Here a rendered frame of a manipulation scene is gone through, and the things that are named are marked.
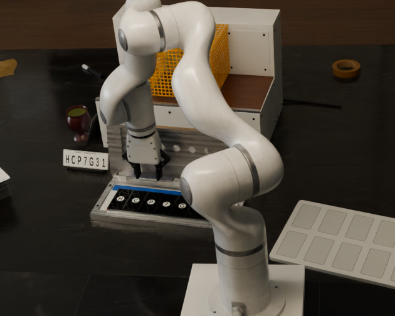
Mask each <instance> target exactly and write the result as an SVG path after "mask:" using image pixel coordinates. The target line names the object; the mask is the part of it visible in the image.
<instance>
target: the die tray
mask: <svg viewBox="0 0 395 316"><path fill-rule="evenodd" d="M270 260H272V261H277V262H280V263H285V264H289V265H305V268H307V269H310V270H315V271H320V272H323V273H328V274H331V275H336V276H340V277H344V278H350V279H353V280H358V281H361V282H366V283H371V284H374V285H379V286H382V287H387V288H392V289H395V218H389V217H385V216H380V215H376V214H370V213H364V212H360V211H354V210H351V209H345V208H339V207H335V206H329V205H326V204H320V203H314V202H310V201H304V200H300V201H299V202H298V203H297V205H296V207H295V209H294V210H293V213H292V214H291V216H290V218H289V220H288V221H287V223H286V225H285V227H284V229H283V231H282V232H281V234H280V236H279V238H278V239H277V241H276V243H275V245H274V247H273V249H272V251H271V252H270Z"/></svg>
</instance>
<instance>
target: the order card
mask: <svg viewBox="0 0 395 316"><path fill-rule="evenodd" d="M63 165H64V166H71V167H83V168H89V169H101V170H108V153H100V152H87V151H80V150H68V149H63Z"/></svg>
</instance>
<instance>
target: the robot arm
mask: <svg viewBox="0 0 395 316"><path fill-rule="evenodd" d="M215 32H216V23H215V19H214V16H213V14H212V12H211V11H210V9H209V8H208V7H207V6H205V5H204V4H202V3H200V2H197V1H187V2H183V3H177V4H172V5H169V6H164V7H162V4H161V0H126V3H125V8H124V15H123V16H122V19H121V20H120V24H119V26H118V39H119V43H120V45H121V47H122V48H123V50H124V62H123V63H122V64H121V65H120V66H118V67H117V68H116V69H115V70H114V71H113V72H112V73H111V74H110V75H109V76H108V78H107V79H106V80H105V82H104V84H103V86H102V89H101V92H100V116H101V119H102V122H103V123H104V124H105V125H107V126H111V127H112V126H116V125H120V124H123V123H126V124H125V128H127V129H128V132H127V150H126V151H125V152H124V153H123V154H122V157H123V158H124V159H125V160H127V162H128V163H129V164H130V165H131V166H132V168H134V174H135V176H136V179H138V178H139V177H140V175H141V168H140V164H151V165H155V167H156V170H155V175H156V180H157V181H159V180H160V178H161V177H162V175H163V173H162V168H163V167H164V166H165V165H166V164H167V163H168V162H170V160H171V158H170V157H169V156H168V155H167V154H166V153H165V152H164V151H163V150H162V144H161V139H160V137H159V134H158V131H157V129H156V123H155V114H154V105H153V99H152V90H151V85H150V81H149V78H150V77H152V75H153V74H154V72H155V68H156V62H157V53H160V52H163V51H167V50H171V49H174V48H180V49H181V50H182V51H183V52H184V55H183V57H182V58H181V60H180V62H179V64H178V65H177V66H176V69H175V70H174V73H173V75H172V81H171V83H172V90H173V92H174V96H175V98H176V100H177V102H178V104H179V106H180V108H181V110H182V112H183V114H184V116H185V118H186V119H187V121H188V122H189V123H190V124H191V125H192V126H193V127H194V128H195V129H196V130H198V131H199V132H201V133H203V134H205V135H208V136H210V137H214V138H216V139H219V140H221V141H222V142H224V143H225V144H227V145H228V146H229V147H230V148H229V149H225V150H222V151H219V152H216V153H213V154H210V155H207V156H204V157H201V158H199V159H196V160H195V161H192V162H191V163H189V164H188V165H187V166H186V167H185V168H184V170H183V172H182V174H181V179H180V183H179V185H180V189H181V194H182V196H183V197H184V199H185V200H186V202H187V203H188V204H189V205H190V207H192V208H193V209H194V210H195V211H196V212H197V213H199V214H200V215H201V216H203V217H204V218H206V219H207V220H208V221H209V222H210V223H211V225H212V227H213V232H214V241H215V248H216V258H217V264H218V275H219V283H218V284H217V285H216V286H215V287H214V288H213V289H212V290H211V292H210V293H209V295H208V301H207V305H208V311H209V313H210V315H211V316H280V314H281V313H282V312H283V309H284V308H285V294H284V291H283V289H282V288H281V286H279V284H278V283H276V282H274V281H273V280H271V279H270V277H269V268H268V250H267V240H266V227H265V221H264V219H263V216H262V215H261V213H260V212H259V211H257V210H255V209H253V208H249V207H246V206H235V205H234V204H236V203H240V202H242V201H245V200H247V199H251V198H253V197H256V196H259V195H262V194H265V193H267V192H269V191H271V190H273V189H274V188H276V187H277V186H278V185H279V183H280V182H281V180H282V178H283V174H284V164H283V161H282V158H281V156H280V153H278V151H277V149H276V148H275V147H274V145H273V144H272V143H271V142H270V141H269V140H268V139H267V138H265V137H264V136H263V135H262V134H260V133H259V132H258V131H257V130H255V129H254V128H253V127H252V126H250V125H249V124H247V123H246V122H245V121H244V120H242V119H241V118H240V117H239V116H237V115H236V114H235V113H234V112H233V110H232V109H231V108H230V106H229V105H228V104H227V102H226V100H225V99H224V97H223V94H222V93H221V90H220V89H219V86H218V84H217V82H216V80H215V77H214V75H213V73H212V71H211V67H210V65H209V52H210V49H211V45H212V42H213V39H214V35H215ZM161 157H162V158H163V159H164V160H163V161H161Z"/></svg>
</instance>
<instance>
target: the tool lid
mask: <svg viewBox="0 0 395 316"><path fill-rule="evenodd" d="M125 124H126V123H123V124H120V125H116V126H112V127H111V126H107V125H106V128H107V140H108V153H109V161H110V173H111V174H115V175H116V174H117V173H118V172H123V173H126V176H133V177H135V174H134V168H132V166H131V165H130V164H129V163H128V162H127V160H125V159H124V158H123V157H122V154H123V153H124V152H125V151H126V150H127V132H128V129H127V128H125ZM156 129H157V131H158V134H159V137H160V139H161V144H163V145H164V149H163V151H164V152H165V153H166V154H167V155H168V156H169V157H170V158H171V160H170V162H168V163H167V164H166V165H165V166H164V167H163V168H162V173H163V175H162V177H161V178H160V179H163V180H170V181H171V180H173V178H178V179H180V178H181V174H182V172H183V170H184V168H185V167H186V166H187V165H188V164H189V163H191V162H192V161H195V160H196V159H199V158H201V157H204V156H207V155H210V154H213V153H216V152H219V151H221V150H222V149H224V150H225V149H229V148H230V147H229V146H228V145H227V144H225V143H224V142H222V141H221V140H219V139H216V138H214V137H210V136H208V135H205V134H203V133H201V132H199V131H198V130H196V129H191V128H183V127H169V126H161V125H156ZM175 145H178V146H179V148H180V150H179V151H176V150H175V149H174V146H175ZM190 147H194V148H195V152H191V151H190V150H189V148H190ZM205 148H208V149H210V150H211V153H210V154H207V153H205V151H204V150H205ZM140 168H141V175H140V177H139V180H140V181H149V182H158V181H157V180H156V175H155V170H156V167H155V165H151V164H140Z"/></svg>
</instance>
